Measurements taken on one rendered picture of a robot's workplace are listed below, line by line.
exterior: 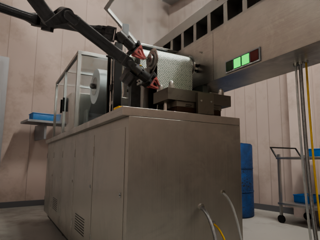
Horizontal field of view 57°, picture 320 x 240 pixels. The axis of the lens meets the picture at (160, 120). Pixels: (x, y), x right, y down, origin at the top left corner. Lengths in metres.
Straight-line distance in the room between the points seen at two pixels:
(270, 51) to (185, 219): 0.86
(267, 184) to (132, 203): 3.48
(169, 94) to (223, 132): 0.34
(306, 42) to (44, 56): 4.33
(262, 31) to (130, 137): 0.81
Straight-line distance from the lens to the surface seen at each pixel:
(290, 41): 1.42
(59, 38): 5.34
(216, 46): 1.80
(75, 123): 2.51
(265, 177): 4.59
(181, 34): 2.21
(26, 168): 4.84
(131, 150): 1.26
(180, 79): 1.74
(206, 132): 1.46
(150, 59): 1.72
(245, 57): 1.58
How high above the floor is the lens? 0.66
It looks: 8 degrees up
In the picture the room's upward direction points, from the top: 1 degrees clockwise
